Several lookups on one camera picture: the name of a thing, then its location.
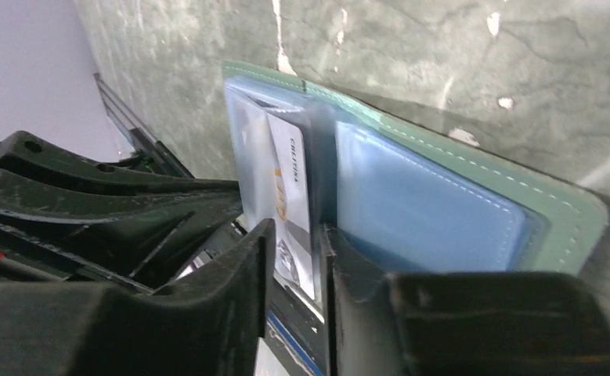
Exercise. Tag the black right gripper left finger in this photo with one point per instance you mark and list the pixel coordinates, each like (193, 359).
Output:
(206, 323)

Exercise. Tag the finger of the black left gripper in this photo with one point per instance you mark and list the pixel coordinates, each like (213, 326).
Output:
(31, 157)
(140, 236)

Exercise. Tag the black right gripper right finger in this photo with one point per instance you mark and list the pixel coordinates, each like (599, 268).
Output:
(505, 323)

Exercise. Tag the green leather card holder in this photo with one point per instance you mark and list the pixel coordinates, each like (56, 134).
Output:
(411, 199)

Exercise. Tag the white VIP card in holder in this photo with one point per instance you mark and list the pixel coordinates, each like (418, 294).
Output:
(256, 164)

